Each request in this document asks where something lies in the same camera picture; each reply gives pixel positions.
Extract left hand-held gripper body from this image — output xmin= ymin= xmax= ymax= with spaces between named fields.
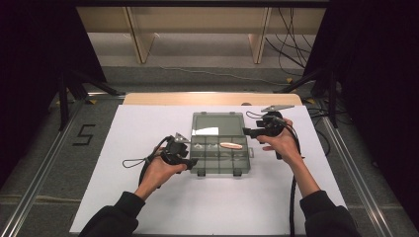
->
xmin=160 ymin=132 xmax=193 ymax=166

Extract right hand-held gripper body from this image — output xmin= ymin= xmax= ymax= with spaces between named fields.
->
xmin=255 ymin=104 xmax=295 ymax=137

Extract orange soft fishing lure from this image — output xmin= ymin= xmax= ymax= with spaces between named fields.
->
xmin=218 ymin=141 xmax=244 ymax=151

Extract smoky clear plastic compartment box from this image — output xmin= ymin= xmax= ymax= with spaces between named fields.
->
xmin=190 ymin=112 xmax=255 ymax=178

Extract person's left hand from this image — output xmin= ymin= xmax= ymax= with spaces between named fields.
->
xmin=137 ymin=146 xmax=188 ymax=199

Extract person's right hand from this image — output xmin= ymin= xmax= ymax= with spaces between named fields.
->
xmin=256 ymin=118 xmax=304 ymax=166

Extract light wooden table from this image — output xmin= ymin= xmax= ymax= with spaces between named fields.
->
xmin=122 ymin=92 xmax=303 ymax=107

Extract white board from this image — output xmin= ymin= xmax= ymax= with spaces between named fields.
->
xmin=69 ymin=104 xmax=348 ymax=236

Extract black metal stand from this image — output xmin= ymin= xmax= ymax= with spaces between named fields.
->
xmin=56 ymin=67 xmax=126 ymax=132
xmin=272 ymin=67 xmax=341 ymax=130

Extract black curtain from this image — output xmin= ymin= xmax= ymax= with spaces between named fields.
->
xmin=301 ymin=0 xmax=419 ymax=229
xmin=0 ymin=0 xmax=107 ymax=190

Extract light wooden shelf unit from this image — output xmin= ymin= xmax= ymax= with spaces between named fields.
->
xmin=75 ymin=6 xmax=328 ymax=65

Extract black left gripper lanyard loop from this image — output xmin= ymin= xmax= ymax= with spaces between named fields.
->
xmin=122 ymin=158 xmax=150 ymax=170

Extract black cables beside table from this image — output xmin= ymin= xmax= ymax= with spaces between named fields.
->
xmin=304 ymin=97 xmax=350 ymax=157

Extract bundle of black floor cables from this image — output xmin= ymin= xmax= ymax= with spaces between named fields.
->
xmin=264 ymin=7 xmax=314 ymax=79

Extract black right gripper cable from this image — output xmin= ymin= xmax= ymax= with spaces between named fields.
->
xmin=270 ymin=115 xmax=302 ymax=237

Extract metal floor rail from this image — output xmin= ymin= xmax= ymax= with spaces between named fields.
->
xmin=319 ymin=116 xmax=395 ymax=237
xmin=0 ymin=92 xmax=126 ymax=237

